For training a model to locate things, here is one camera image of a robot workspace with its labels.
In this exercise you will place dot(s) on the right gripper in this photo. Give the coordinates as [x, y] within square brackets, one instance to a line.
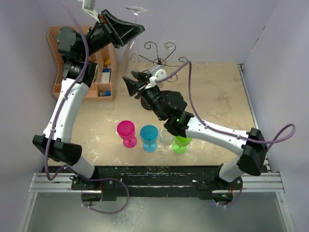
[133, 86]

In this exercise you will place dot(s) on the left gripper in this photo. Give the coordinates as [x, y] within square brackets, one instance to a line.
[117, 31]

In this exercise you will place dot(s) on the clear tall flute glass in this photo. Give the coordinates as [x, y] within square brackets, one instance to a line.
[131, 56]

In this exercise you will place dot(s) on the clear short wine glass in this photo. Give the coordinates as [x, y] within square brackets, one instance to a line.
[166, 48]

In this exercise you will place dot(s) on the pink plastic wine glass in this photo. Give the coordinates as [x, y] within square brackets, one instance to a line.
[126, 131]

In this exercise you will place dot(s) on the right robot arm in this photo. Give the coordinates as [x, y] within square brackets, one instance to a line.
[249, 146]

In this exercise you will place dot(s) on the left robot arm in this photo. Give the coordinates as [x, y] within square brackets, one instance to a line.
[75, 49]

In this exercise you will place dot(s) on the metal wine glass rack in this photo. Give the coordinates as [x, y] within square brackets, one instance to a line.
[159, 61]

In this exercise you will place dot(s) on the blue plastic wine glass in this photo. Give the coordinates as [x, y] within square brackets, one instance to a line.
[149, 135]

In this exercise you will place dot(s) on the clear front wine glass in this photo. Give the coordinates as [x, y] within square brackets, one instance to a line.
[165, 141]

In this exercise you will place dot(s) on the green plastic wine glass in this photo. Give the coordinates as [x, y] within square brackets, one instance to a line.
[180, 144]

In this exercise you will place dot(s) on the blue white box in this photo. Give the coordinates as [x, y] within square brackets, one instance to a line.
[106, 76]

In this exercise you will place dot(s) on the blue capped small bottle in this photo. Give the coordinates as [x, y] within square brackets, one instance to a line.
[104, 93]

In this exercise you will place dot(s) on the yellow small object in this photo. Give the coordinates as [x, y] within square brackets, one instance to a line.
[107, 62]

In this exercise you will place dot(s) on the peach plastic file organizer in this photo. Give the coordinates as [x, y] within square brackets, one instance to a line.
[102, 88]

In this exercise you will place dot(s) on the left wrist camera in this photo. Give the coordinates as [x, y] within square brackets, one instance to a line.
[88, 5]

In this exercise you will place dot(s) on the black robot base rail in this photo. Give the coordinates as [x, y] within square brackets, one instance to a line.
[162, 182]

